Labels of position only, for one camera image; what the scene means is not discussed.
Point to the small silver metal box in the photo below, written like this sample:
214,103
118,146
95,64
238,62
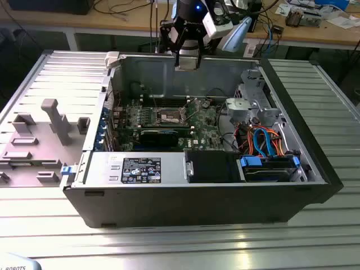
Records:
312,19

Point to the small black adapter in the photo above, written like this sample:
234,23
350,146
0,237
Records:
278,29

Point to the blue box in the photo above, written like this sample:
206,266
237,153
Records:
332,3

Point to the black RAM slot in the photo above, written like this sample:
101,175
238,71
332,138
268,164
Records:
148,105
148,102
148,98

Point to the large black box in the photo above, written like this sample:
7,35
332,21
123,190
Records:
47,6

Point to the pale blue teach pendant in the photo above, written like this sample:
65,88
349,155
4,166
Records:
17,261

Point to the green motherboard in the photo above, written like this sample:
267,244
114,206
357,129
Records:
205,123

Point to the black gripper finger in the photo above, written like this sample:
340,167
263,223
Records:
168,33
201,45

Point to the grey parts rack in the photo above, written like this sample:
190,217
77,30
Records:
56,123

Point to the black PC case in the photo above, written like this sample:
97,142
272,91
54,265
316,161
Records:
197,205

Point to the grey case latch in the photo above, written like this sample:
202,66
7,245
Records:
112,59

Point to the blue plastic latch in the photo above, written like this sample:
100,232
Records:
66,170

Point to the white papers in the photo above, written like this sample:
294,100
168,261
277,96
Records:
341,22

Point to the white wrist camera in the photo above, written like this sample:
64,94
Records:
218,28

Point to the wooden desk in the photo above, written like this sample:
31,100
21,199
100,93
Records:
42,19

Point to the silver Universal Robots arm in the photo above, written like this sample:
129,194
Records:
236,36

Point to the hard disk in blue carrier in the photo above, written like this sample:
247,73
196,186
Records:
250,162

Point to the black graphics card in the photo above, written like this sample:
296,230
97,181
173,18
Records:
159,139

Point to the silver power supply unit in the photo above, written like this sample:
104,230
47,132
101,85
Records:
98,168

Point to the CPU cooler heat sink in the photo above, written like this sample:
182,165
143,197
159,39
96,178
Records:
294,18

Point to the silver metal drive cage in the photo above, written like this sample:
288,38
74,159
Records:
244,108

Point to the CPU socket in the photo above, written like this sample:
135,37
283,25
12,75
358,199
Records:
168,116

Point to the silver green CPU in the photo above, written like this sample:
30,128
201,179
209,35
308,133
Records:
188,63

